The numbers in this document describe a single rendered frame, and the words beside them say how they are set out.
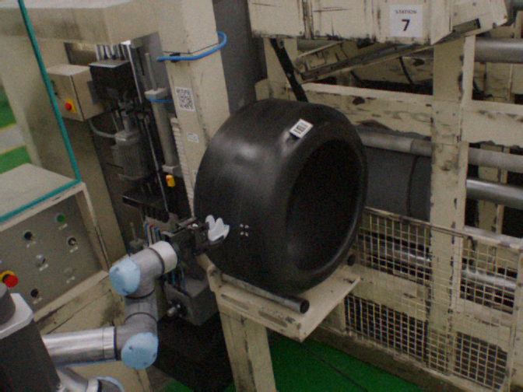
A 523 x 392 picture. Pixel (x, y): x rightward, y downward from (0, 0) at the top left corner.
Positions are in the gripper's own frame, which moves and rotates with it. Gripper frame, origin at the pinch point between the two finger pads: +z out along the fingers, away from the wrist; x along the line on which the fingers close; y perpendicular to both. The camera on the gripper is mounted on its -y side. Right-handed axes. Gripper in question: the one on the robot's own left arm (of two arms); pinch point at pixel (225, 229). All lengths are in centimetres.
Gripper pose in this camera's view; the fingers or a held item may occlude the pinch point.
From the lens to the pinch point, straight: 146.8
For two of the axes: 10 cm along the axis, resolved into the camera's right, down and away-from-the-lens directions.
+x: -7.6, -2.1, 6.1
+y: -0.7, -9.2, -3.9
